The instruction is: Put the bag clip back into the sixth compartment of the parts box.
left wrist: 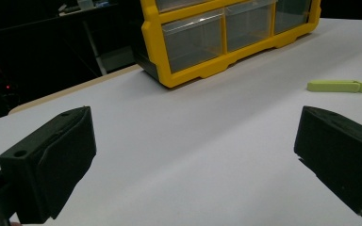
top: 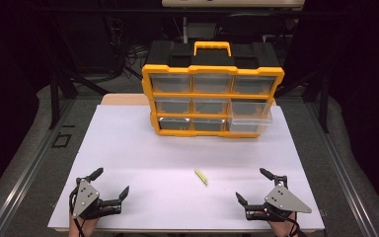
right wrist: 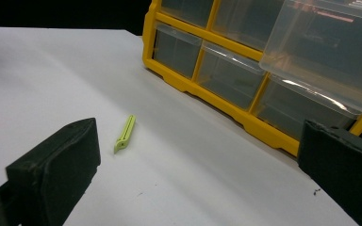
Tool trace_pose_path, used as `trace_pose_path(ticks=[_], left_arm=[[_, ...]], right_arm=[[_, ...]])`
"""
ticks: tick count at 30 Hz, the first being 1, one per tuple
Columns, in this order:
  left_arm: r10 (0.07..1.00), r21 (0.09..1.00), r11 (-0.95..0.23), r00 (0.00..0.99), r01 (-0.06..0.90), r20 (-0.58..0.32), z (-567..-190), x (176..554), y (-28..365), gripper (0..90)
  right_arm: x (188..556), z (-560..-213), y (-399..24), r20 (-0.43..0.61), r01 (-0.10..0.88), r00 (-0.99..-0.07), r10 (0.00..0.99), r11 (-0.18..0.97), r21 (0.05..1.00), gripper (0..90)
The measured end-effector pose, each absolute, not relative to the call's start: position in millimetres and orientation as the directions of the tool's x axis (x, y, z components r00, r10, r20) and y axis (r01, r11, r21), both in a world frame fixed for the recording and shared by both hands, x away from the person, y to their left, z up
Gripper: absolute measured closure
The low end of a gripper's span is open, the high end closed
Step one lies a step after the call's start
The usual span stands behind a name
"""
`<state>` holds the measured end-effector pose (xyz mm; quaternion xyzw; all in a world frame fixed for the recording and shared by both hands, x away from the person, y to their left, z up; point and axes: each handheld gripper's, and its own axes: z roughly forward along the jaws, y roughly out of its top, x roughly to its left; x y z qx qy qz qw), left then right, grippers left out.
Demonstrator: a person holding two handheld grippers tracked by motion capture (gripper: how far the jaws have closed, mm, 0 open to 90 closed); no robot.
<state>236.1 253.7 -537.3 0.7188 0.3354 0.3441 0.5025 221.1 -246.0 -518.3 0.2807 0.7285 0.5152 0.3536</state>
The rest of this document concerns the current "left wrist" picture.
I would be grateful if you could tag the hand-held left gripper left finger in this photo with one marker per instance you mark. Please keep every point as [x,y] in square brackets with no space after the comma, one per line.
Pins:
[48,163]

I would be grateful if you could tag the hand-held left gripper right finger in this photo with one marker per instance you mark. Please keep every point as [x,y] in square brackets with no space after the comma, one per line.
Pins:
[342,157]

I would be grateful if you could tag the light green marker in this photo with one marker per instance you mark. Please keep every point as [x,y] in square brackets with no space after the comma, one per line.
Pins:
[337,86]

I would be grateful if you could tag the yellow drawer organizer cabinet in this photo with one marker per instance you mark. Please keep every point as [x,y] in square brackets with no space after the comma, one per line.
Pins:
[157,44]

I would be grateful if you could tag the clear plastic drawer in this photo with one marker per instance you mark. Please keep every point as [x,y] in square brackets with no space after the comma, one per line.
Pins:
[194,42]
[292,14]
[250,26]
[176,3]

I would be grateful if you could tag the dark shelf with clutter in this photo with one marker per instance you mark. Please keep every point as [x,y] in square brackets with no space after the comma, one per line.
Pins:
[85,8]

